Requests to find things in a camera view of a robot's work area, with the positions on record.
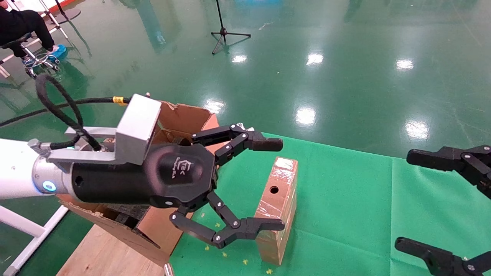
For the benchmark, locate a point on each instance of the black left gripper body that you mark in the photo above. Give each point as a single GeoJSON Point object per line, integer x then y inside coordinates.
{"type": "Point", "coordinates": [172, 176]}

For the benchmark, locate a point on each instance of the black chrome office stool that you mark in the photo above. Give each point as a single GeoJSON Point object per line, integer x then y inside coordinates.
{"type": "Point", "coordinates": [40, 61]}

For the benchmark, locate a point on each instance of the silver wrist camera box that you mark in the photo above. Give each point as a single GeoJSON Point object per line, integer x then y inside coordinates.
{"type": "Point", "coordinates": [138, 126]}

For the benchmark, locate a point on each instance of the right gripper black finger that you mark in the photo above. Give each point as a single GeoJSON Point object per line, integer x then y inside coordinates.
{"type": "Point", "coordinates": [441, 159]}
{"type": "Point", "coordinates": [441, 260]}

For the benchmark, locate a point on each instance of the green table mat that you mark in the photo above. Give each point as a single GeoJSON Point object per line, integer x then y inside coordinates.
{"type": "Point", "coordinates": [345, 211]}

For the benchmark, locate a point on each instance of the seated person in black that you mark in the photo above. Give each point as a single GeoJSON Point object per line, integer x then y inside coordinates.
{"type": "Point", "coordinates": [19, 23]}

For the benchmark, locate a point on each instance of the large open cardboard carton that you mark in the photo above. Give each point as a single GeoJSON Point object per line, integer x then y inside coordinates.
{"type": "Point", "coordinates": [184, 117]}

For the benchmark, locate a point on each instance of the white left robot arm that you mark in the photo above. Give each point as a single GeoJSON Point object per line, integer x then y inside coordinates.
{"type": "Point", "coordinates": [15, 168]}

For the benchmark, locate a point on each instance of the black round-base stand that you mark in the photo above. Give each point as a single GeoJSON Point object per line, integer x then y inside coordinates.
{"type": "Point", "coordinates": [67, 15]}

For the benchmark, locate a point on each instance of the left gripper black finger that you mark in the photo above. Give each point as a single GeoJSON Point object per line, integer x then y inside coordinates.
{"type": "Point", "coordinates": [249, 228]}
{"type": "Point", "coordinates": [264, 143]}

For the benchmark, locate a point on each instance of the black tripod stand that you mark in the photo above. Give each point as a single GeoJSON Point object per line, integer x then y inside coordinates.
{"type": "Point", "coordinates": [224, 32]}

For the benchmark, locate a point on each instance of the small taped cardboard box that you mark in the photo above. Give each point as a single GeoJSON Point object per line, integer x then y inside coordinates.
{"type": "Point", "coordinates": [285, 199]}

